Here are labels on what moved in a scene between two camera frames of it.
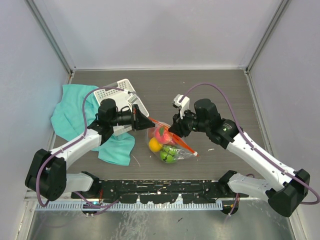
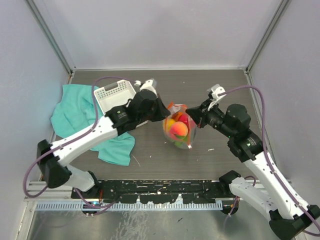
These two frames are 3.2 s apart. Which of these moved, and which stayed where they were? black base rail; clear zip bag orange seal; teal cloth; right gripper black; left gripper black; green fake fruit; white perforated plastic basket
Moved: green fake fruit; clear zip bag orange seal; right gripper black; left gripper black
Stayed: white perforated plastic basket; teal cloth; black base rail
